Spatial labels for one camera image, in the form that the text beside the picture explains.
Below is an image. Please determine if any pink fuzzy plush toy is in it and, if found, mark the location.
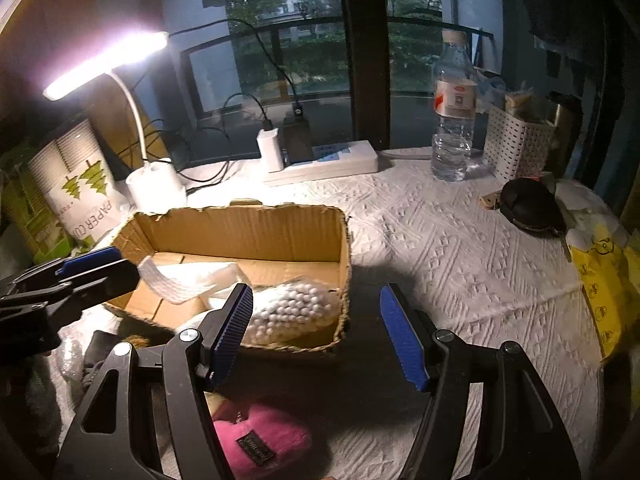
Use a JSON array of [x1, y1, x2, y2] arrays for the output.
[[212, 400, 312, 479]]

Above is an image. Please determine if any bag of white foam balls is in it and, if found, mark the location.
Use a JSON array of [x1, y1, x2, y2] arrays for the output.
[[163, 276, 340, 346]]

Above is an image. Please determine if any brown fuzzy plush toy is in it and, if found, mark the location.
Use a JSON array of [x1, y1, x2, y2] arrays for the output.
[[117, 326, 152, 349]]

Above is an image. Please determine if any green paper cup pack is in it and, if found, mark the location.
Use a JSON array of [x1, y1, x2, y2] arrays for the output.
[[1, 143, 74, 264]]

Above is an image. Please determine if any paper cup pack white bag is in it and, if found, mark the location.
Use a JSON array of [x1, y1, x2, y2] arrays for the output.
[[28, 119, 130, 247]]

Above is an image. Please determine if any white desk lamp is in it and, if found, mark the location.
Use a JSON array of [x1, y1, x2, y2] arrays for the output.
[[41, 30, 189, 214]]

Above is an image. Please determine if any white embossed tablecloth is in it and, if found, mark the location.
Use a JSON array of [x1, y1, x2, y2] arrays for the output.
[[191, 148, 601, 479]]

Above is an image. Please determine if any yellow plastic bag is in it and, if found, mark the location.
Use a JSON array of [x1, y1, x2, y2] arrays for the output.
[[566, 223, 639, 361]]

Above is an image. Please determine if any open cardboard box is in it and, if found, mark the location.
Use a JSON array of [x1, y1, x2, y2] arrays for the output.
[[105, 204, 352, 361]]

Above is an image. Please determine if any black round pouch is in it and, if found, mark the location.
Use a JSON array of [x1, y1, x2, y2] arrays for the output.
[[499, 178, 567, 237]]

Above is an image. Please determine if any white phone charger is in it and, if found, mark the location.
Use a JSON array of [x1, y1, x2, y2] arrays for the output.
[[256, 128, 284, 174]]

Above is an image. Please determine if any dark power adapter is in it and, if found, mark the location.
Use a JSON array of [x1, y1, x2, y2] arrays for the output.
[[281, 104, 314, 165]]

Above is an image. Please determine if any white perforated basket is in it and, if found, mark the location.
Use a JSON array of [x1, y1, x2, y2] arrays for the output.
[[483, 106, 555, 183]]

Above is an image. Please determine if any white power strip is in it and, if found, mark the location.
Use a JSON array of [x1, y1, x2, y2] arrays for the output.
[[264, 141, 378, 184]]

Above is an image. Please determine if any clear plastic water bottle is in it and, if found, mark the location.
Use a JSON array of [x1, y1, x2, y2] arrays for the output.
[[432, 29, 477, 182]]

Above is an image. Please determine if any black charging cable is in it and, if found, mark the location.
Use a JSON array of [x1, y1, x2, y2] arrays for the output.
[[117, 18, 306, 196]]

